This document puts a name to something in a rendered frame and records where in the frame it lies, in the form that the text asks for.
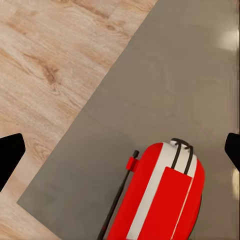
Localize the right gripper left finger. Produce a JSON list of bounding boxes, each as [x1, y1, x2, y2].
[[0, 133, 26, 192]]

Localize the radio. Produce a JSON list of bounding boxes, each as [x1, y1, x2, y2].
[[97, 138, 205, 240]]

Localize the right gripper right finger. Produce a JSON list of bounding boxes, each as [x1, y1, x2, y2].
[[224, 132, 240, 172]]

